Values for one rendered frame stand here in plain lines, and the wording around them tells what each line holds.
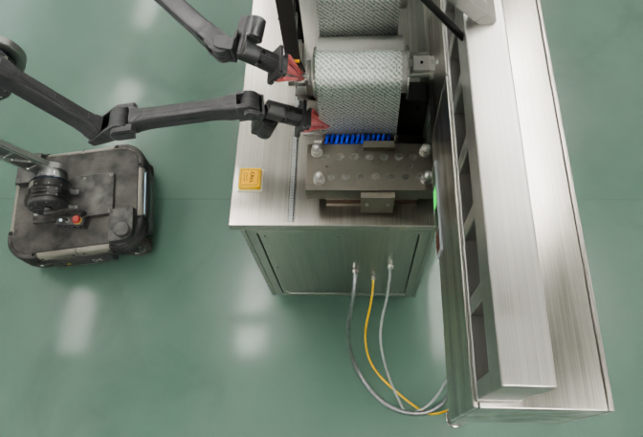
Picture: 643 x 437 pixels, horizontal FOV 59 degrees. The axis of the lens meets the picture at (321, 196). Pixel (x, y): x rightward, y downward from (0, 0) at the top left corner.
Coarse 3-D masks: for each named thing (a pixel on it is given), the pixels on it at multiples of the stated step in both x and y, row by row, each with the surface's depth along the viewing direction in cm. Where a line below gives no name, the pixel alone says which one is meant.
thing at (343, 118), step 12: (324, 108) 165; (336, 108) 164; (348, 108) 164; (360, 108) 164; (372, 108) 164; (384, 108) 164; (396, 108) 163; (324, 120) 170; (336, 120) 170; (348, 120) 170; (360, 120) 170; (372, 120) 170; (384, 120) 170; (396, 120) 169; (324, 132) 176; (336, 132) 176; (348, 132) 176; (360, 132) 176; (372, 132) 175; (384, 132) 175; (396, 132) 175
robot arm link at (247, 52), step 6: (240, 36) 152; (246, 36) 151; (252, 36) 152; (240, 42) 152; (246, 42) 150; (252, 42) 152; (240, 48) 152; (246, 48) 150; (252, 48) 151; (258, 48) 152; (240, 54) 151; (246, 54) 151; (252, 54) 151; (258, 54) 152; (246, 60) 152; (252, 60) 152; (258, 60) 154
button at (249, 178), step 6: (240, 168) 186; (246, 168) 185; (252, 168) 185; (258, 168) 185; (240, 174) 185; (246, 174) 184; (252, 174) 184; (258, 174) 184; (240, 180) 184; (246, 180) 184; (252, 180) 183; (258, 180) 183; (240, 186) 183; (246, 186) 183; (252, 186) 183; (258, 186) 182
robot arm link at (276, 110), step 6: (270, 102) 164; (276, 102) 165; (270, 108) 163; (276, 108) 164; (282, 108) 165; (270, 114) 164; (276, 114) 164; (282, 114) 165; (264, 120) 168; (270, 120) 169; (276, 120) 167
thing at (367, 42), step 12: (324, 36) 169; (336, 36) 169; (348, 36) 168; (360, 36) 168; (372, 36) 167; (384, 36) 167; (396, 36) 167; (324, 48) 166; (336, 48) 166; (348, 48) 165; (360, 48) 165; (372, 48) 165; (384, 48) 165; (396, 48) 164
